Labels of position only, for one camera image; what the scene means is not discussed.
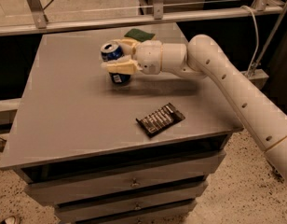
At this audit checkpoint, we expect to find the top grey drawer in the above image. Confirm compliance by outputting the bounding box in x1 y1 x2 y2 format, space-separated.
25 150 226 205

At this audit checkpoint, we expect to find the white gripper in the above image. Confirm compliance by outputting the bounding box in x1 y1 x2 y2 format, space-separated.
101 37 162 75

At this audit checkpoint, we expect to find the black snack wrapper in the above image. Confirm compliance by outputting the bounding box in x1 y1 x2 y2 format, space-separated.
136 103 185 137

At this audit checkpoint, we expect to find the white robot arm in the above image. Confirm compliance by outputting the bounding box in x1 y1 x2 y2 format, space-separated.
101 35 287 183

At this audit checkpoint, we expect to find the grey drawer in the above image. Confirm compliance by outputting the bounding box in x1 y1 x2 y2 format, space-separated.
25 150 226 205
76 199 197 224
55 178 208 222

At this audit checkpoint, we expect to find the metal railing frame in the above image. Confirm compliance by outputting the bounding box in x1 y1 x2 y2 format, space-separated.
0 0 287 37

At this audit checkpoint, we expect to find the bottom grey drawer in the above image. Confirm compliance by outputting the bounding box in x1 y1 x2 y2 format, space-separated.
76 199 197 224

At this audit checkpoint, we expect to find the white cable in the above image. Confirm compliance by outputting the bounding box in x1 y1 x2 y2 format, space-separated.
239 5 262 77

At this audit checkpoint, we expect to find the blue pepsi can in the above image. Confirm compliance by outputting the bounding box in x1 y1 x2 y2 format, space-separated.
101 41 130 85

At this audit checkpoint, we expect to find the grey drawer cabinet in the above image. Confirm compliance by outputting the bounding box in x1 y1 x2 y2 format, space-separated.
0 22 245 224

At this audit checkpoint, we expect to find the green yellow sponge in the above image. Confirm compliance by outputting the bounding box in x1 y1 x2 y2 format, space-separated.
124 28 155 42

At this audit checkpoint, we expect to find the middle grey drawer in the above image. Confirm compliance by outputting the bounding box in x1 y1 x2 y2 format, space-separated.
55 178 208 222

